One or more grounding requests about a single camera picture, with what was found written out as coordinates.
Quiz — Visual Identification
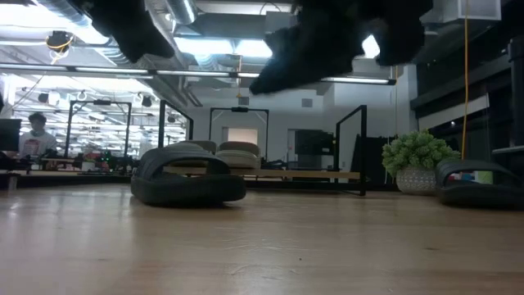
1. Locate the dark desk monitor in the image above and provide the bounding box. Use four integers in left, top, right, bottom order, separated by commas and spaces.
0, 118, 23, 153

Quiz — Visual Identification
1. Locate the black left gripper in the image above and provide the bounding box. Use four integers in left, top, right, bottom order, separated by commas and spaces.
69, 0, 177, 65

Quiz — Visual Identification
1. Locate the person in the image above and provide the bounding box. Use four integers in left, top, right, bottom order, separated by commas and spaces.
17, 111, 59, 159

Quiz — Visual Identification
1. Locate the black ceiling cable reel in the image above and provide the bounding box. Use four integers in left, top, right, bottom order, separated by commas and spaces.
45, 29, 75, 55

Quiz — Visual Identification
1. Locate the dark background panel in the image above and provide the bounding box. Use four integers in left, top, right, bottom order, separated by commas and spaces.
350, 134, 387, 186

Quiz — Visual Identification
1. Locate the short hanging light bar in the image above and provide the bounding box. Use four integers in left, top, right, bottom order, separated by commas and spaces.
320, 76, 398, 86

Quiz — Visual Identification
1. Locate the black aluminium table frame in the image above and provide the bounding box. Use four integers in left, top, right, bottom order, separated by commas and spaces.
0, 173, 398, 193

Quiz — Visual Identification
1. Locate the grey slide sandal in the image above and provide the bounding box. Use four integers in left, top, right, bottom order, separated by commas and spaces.
215, 140, 262, 170
163, 139, 219, 168

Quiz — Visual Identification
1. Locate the green plant in white pot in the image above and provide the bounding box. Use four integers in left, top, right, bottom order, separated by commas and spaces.
381, 129, 462, 196

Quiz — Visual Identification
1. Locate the long hanging light bar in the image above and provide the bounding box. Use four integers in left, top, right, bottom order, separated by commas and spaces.
0, 62, 261, 79

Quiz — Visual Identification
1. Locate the hanging yellow cable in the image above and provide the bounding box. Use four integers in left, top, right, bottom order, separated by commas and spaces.
461, 0, 470, 160

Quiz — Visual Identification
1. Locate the black slide sandal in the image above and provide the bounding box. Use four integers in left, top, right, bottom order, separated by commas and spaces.
130, 142, 248, 207
434, 158, 524, 210

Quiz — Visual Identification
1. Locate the white ceiling unit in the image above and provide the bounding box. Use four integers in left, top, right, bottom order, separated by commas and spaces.
421, 0, 503, 24

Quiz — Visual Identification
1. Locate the silver round air duct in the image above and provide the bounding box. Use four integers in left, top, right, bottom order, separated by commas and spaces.
165, 0, 198, 26

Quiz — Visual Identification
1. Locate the black background rig frame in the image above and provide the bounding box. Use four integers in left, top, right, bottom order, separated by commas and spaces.
209, 106, 270, 161
64, 99, 133, 163

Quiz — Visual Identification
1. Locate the black wall screen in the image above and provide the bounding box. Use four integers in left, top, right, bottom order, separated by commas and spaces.
294, 129, 336, 157

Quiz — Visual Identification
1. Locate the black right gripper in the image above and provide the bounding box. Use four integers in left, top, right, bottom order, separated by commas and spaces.
249, 0, 435, 96

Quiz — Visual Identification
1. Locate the black metal shoe shelf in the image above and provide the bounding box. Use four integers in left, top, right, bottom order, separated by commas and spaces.
157, 99, 368, 197

